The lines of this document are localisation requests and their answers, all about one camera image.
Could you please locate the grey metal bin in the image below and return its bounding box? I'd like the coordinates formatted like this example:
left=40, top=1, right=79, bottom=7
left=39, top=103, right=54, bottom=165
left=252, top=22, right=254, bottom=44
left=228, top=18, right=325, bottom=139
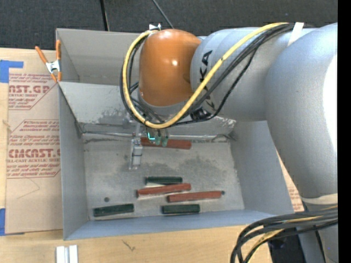
left=55, top=27, right=305, bottom=241

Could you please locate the dark green flat block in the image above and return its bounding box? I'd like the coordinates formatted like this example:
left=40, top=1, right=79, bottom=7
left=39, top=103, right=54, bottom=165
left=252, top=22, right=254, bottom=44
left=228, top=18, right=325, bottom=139
left=161, top=203, right=201, bottom=215
left=93, top=203, right=135, bottom=218
left=145, top=176, right=184, bottom=186

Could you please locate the black cylinder on white bracket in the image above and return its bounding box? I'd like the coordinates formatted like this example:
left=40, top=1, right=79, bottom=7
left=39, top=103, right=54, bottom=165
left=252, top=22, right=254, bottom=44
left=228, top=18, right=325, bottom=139
left=189, top=106, right=213, bottom=122

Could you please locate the red-brown flat block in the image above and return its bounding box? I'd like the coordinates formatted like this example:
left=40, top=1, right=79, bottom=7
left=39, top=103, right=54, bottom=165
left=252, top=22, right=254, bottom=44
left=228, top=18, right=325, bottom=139
left=166, top=190, right=223, bottom=203
left=135, top=182, right=192, bottom=198
left=140, top=136, right=193, bottom=151

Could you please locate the brown cardboard board red print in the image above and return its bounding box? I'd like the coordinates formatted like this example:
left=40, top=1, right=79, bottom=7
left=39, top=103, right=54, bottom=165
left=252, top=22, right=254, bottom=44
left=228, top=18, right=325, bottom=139
left=0, top=47, right=305, bottom=237

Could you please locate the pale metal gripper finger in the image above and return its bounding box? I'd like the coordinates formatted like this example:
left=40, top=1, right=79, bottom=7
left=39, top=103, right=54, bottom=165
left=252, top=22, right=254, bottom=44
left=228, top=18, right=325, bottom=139
left=128, top=139, right=138, bottom=171
left=136, top=143, right=144, bottom=167

